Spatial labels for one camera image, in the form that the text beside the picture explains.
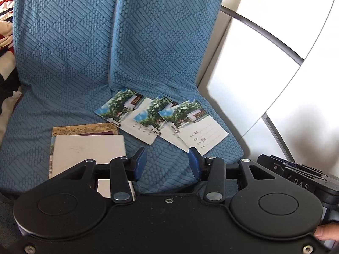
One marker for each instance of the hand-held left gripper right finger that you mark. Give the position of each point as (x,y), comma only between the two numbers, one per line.
(195,164)

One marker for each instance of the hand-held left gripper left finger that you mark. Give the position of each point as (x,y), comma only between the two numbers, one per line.
(139,164)

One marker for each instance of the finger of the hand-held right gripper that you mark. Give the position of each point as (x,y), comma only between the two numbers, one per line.
(275,164)

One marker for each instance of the photo cover notebook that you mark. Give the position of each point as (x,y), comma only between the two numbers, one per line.
(116,105)
(201,132)
(156,111)

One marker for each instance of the plain white notebook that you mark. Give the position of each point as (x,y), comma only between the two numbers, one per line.
(87,148)

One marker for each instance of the person's right hand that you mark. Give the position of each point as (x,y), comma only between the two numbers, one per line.
(328,232)

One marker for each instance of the grey metal bar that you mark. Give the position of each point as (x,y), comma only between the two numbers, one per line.
(277,137)

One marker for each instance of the white panel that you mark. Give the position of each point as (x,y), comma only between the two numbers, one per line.
(317,98)

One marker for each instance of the dark metal bar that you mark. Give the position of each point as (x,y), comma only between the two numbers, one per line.
(264,31)

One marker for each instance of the blue textured folding sofa chair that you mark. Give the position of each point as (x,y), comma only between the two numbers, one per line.
(164,31)

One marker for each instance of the blue textured sofa cover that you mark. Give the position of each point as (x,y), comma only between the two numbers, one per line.
(66,45)

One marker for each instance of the red black cream striped blanket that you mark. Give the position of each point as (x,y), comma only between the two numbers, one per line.
(6,47)

